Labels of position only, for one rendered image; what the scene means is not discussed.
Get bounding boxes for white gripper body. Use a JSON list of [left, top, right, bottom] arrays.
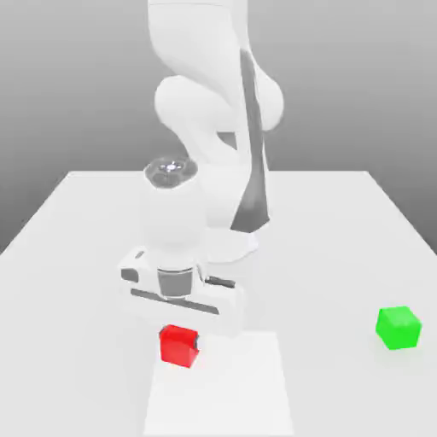
[[121, 280, 246, 338]]

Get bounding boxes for small red cube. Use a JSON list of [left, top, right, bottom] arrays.
[[159, 323, 201, 370]]

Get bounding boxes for small green cube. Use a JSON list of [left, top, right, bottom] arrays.
[[375, 305, 423, 352]]

